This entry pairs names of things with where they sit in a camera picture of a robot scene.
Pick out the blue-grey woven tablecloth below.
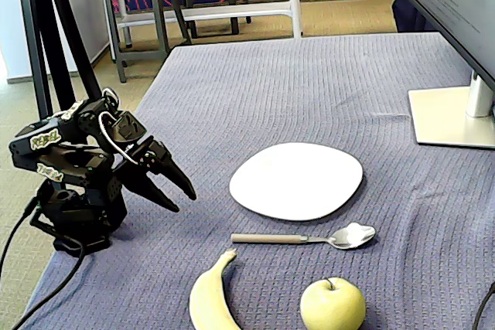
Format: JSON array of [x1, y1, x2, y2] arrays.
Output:
[[15, 32, 495, 330]]

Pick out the yellow banana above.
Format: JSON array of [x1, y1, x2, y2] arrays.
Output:
[[188, 248, 243, 330]]

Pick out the thin black cable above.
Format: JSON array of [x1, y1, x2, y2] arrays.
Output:
[[473, 281, 495, 330]]

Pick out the white plate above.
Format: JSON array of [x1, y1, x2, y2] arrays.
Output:
[[228, 141, 364, 222]]

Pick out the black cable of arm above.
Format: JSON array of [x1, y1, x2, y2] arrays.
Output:
[[9, 235, 85, 330], [0, 196, 39, 269]]

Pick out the spoon with grey handle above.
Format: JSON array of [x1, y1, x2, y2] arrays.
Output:
[[230, 222, 377, 250]]

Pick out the green apple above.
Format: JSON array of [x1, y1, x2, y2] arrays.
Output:
[[299, 276, 367, 330]]

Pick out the black tripod stand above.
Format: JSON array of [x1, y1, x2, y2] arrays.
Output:
[[15, 0, 104, 122]]

